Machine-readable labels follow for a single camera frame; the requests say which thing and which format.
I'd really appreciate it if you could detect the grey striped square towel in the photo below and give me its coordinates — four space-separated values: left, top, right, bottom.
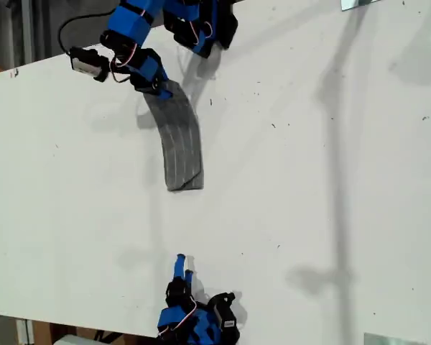
142 79 205 193

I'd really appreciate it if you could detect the white container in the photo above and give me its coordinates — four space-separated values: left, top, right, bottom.
52 333 98 345

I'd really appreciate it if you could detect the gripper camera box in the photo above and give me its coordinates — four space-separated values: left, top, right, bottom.
207 291 238 331
69 46 111 83

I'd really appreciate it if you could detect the camera black cable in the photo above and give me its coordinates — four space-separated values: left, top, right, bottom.
57 12 113 55

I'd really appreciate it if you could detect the white metal post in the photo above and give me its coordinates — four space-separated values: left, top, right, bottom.
15 318 35 345

